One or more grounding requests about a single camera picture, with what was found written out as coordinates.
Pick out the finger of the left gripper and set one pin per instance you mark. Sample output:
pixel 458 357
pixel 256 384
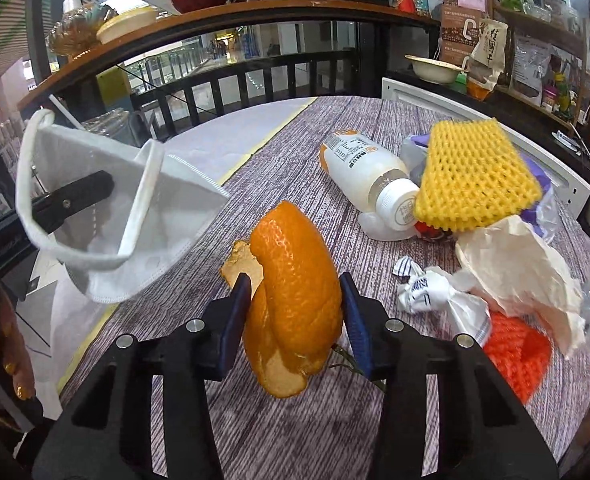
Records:
pixel 51 211

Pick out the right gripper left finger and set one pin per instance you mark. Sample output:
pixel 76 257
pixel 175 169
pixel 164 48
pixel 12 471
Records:
pixel 104 431

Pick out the beige paper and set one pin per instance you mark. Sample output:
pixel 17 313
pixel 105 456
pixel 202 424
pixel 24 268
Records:
pixel 522 275

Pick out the orange peel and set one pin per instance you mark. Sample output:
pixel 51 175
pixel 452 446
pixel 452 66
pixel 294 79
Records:
pixel 295 315

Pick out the yellow foam fruit net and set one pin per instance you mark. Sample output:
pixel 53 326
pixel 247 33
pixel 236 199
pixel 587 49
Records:
pixel 473 177

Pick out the white plastic milk bottle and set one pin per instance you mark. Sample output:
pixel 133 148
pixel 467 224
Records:
pixel 375 181

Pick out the red white snack wrapper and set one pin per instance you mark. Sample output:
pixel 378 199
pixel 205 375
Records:
pixel 431 234

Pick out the left hand painted nails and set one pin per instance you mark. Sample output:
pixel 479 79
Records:
pixel 14 355

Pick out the orange foam fruit net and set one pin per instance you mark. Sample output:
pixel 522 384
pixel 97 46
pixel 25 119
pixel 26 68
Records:
pixel 521 354

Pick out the blue white candy wrapper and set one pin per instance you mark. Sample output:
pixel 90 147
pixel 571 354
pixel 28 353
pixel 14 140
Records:
pixel 435 290

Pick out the yellow bowl on shelf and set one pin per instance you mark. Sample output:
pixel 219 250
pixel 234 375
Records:
pixel 124 23

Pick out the white drawer cabinet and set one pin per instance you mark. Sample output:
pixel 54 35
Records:
pixel 570 187

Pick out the brown paper bag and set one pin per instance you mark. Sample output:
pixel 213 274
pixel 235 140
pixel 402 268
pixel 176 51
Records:
pixel 487 61

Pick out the cream bowl on counter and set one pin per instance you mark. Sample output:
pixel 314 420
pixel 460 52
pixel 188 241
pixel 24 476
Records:
pixel 434 71

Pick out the curved wooden rail shelf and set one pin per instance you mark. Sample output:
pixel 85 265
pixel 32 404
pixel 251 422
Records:
pixel 177 27

